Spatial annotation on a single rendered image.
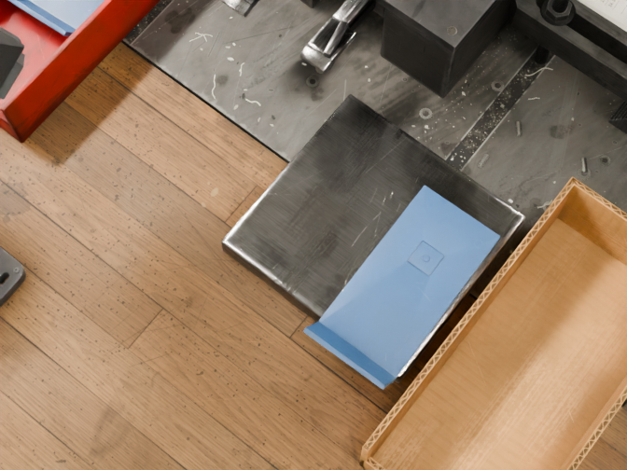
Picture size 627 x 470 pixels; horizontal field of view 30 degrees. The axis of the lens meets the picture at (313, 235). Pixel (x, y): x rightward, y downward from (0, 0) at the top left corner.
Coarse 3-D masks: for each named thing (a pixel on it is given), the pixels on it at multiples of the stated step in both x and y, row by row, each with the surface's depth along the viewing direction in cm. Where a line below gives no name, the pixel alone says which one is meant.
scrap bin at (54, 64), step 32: (0, 0) 97; (128, 0) 93; (32, 32) 96; (96, 32) 92; (128, 32) 96; (32, 64) 95; (64, 64) 91; (96, 64) 95; (32, 96) 90; (64, 96) 94; (32, 128) 93
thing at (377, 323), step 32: (416, 224) 88; (448, 224) 88; (480, 224) 88; (384, 256) 87; (448, 256) 87; (480, 256) 87; (352, 288) 86; (384, 288) 86; (416, 288) 86; (448, 288) 86; (320, 320) 86; (352, 320) 86; (384, 320) 86; (416, 320) 86; (352, 352) 84; (384, 352) 85; (384, 384) 81
